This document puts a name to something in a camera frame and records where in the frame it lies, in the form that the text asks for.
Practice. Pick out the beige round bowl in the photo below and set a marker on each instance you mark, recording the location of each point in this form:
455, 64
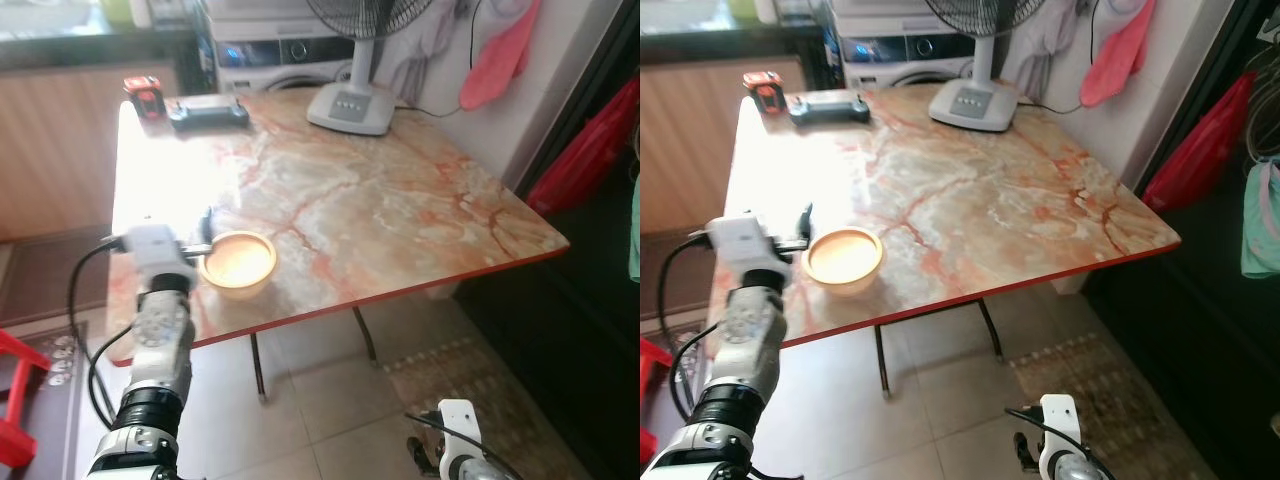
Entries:
845, 260
238, 265

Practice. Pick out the red plastic stool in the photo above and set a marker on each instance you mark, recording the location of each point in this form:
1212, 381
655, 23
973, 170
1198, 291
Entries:
15, 400
652, 400

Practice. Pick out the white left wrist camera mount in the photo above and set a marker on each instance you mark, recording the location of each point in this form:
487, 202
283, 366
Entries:
745, 238
155, 245

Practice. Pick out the pink hanging cloth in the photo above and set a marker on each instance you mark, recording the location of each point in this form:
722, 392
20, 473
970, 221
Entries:
495, 60
1115, 55

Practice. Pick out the white standing fan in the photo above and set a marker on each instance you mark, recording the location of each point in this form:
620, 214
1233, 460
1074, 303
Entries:
350, 105
972, 102

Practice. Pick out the white washing machine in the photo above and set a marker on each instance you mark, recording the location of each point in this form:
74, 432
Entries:
270, 50
900, 45

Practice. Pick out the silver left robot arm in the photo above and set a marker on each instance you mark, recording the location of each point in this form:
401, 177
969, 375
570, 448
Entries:
160, 340
750, 335

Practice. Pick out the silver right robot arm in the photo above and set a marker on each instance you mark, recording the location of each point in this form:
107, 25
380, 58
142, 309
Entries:
1075, 468
470, 470

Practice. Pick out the red and black device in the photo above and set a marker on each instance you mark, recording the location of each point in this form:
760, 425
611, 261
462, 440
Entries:
764, 92
143, 98

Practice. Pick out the grey hanging cloth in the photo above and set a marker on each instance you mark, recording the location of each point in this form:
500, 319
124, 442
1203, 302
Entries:
1045, 45
420, 50

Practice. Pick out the red plastic bag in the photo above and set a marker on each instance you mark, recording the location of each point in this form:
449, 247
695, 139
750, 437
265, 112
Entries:
585, 150
1200, 145

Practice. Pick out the black handheld controller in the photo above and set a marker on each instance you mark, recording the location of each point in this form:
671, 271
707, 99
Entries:
828, 108
208, 115

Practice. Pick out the teal hanging cloth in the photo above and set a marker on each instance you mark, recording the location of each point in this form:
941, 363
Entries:
1262, 225
635, 230

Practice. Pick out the orange marble folding table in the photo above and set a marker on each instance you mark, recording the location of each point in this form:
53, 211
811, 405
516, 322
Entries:
1000, 195
380, 200

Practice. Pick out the brown patterned floor mat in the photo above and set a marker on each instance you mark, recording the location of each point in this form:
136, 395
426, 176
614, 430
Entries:
1110, 395
490, 400

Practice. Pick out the wooden cabinet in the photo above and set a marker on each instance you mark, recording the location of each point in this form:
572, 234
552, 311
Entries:
60, 150
690, 140

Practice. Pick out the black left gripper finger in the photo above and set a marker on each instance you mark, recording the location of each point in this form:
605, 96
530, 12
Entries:
209, 225
806, 220

